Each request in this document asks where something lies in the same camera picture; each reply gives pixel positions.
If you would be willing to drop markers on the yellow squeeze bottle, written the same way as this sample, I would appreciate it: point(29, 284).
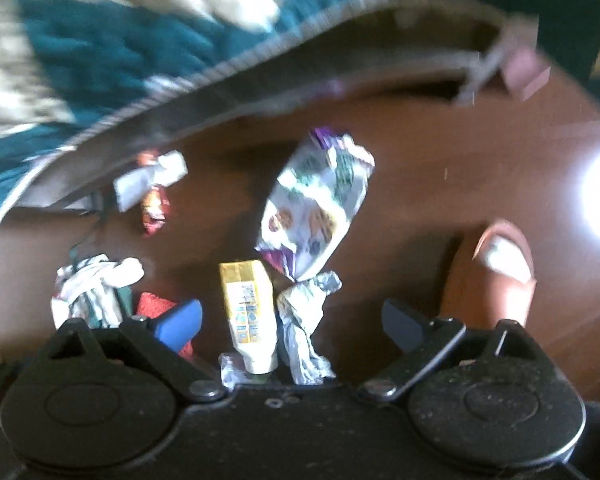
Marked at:
point(246, 305)

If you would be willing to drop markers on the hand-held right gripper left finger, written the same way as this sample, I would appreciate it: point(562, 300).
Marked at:
point(180, 322)

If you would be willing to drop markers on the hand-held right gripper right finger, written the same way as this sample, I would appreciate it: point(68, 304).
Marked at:
point(402, 325)

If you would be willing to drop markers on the red foam fruit net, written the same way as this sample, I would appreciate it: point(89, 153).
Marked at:
point(155, 305)

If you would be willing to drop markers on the white foil wrapper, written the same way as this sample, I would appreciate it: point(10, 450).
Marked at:
point(150, 177)

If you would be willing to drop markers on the white printed snack bag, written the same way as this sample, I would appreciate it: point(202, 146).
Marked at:
point(315, 205)

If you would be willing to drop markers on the teal and white blanket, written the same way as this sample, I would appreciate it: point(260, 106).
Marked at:
point(105, 45)

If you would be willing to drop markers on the brown slipper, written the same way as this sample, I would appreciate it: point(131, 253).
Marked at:
point(480, 295)

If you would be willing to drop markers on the clear plastic wrapper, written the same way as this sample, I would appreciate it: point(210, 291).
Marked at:
point(230, 370)

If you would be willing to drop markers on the metal bed leg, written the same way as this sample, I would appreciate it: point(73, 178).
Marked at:
point(525, 75)

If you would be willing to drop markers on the crumpled silver wrapper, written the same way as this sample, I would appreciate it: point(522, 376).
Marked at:
point(302, 325)

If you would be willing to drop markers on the red chip bag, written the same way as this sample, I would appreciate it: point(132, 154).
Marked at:
point(154, 207)

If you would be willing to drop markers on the white sock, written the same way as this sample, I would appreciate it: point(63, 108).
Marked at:
point(505, 257)

